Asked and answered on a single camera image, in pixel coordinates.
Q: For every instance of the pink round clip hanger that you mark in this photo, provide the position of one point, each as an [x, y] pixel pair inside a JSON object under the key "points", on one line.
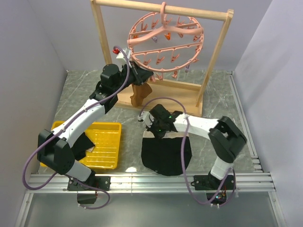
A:
{"points": [[165, 44]]}

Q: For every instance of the black underwear beige waistband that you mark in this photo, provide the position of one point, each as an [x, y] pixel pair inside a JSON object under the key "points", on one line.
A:
{"points": [[162, 156]]}

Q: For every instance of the black underwear in tray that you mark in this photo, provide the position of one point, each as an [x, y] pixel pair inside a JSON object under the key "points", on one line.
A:
{"points": [[81, 145]]}

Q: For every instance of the yellow plastic tray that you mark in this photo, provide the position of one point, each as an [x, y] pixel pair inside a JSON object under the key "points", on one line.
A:
{"points": [[106, 137]]}

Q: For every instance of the brown underwear striped waistband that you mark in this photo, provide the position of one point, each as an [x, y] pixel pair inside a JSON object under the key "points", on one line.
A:
{"points": [[139, 94]]}

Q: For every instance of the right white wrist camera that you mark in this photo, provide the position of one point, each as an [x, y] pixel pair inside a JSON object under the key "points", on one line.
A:
{"points": [[146, 118]]}

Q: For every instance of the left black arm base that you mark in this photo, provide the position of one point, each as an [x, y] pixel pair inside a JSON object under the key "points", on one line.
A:
{"points": [[87, 192]]}

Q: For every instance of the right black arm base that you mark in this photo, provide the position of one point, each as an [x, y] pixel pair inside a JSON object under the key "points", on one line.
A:
{"points": [[218, 192]]}

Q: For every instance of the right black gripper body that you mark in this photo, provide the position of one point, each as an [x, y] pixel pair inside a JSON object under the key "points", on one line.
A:
{"points": [[157, 128]]}

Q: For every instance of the wooden hanging rack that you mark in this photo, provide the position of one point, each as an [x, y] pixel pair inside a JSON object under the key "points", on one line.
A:
{"points": [[190, 95]]}

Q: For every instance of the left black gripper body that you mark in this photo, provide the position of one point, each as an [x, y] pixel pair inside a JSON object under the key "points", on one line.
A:
{"points": [[134, 77]]}

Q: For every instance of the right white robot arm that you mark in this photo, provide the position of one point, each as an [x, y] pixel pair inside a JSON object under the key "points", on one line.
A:
{"points": [[226, 138]]}

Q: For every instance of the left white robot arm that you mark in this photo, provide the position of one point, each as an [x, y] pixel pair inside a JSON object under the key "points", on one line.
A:
{"points": [[59, 147]]}

